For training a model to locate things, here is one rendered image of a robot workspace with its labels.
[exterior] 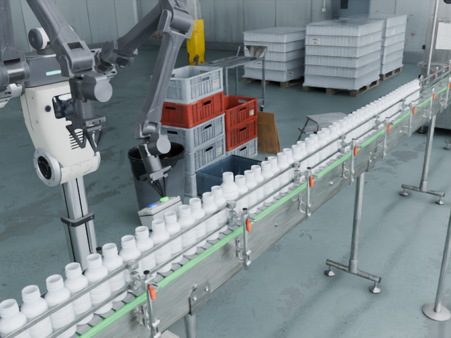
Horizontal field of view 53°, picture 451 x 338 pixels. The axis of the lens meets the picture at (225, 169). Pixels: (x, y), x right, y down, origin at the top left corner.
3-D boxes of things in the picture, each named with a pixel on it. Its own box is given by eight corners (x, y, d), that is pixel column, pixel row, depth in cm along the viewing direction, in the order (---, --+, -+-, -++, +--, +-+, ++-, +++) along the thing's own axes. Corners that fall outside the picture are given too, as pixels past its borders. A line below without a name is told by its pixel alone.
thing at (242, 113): (227, 131, 461) (227, 110, 453) (196, 126, 484) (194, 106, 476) (258, 117, 507) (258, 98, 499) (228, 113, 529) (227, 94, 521)
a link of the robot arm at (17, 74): (5, 66, 150) (-12, 68, 146) (15, 51, 143) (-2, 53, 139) (17, 90, 151) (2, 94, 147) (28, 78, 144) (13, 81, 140)
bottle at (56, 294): (48, 333, 116) (35, 279, 110) (69, 321, 120) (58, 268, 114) (60, 344, 112) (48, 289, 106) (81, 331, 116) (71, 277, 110)
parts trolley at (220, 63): (227, 128, 627) (225, 55, 590) (197, 122, 659) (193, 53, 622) (268, 111, 703) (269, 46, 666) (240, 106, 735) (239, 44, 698)
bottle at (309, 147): (302, 170, 212) (303, 136, 206) (315, 171, 211) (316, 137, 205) (300, 174, 207) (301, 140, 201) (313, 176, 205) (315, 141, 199)
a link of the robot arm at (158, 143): (154, 125, 164) (133, 123, 158) (174, 119, 155) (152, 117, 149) (156, 158, 162) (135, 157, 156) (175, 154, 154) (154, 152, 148)
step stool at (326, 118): (329, 138, 569) (331, 106, 554) (354, 153, 514) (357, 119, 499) (294, 142, 559) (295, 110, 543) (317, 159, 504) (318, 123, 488)
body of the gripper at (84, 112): (86, 128, 121) (83, 100, 118) (65, 123, 127) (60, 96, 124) (107, 123, 126) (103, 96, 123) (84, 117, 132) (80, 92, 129)
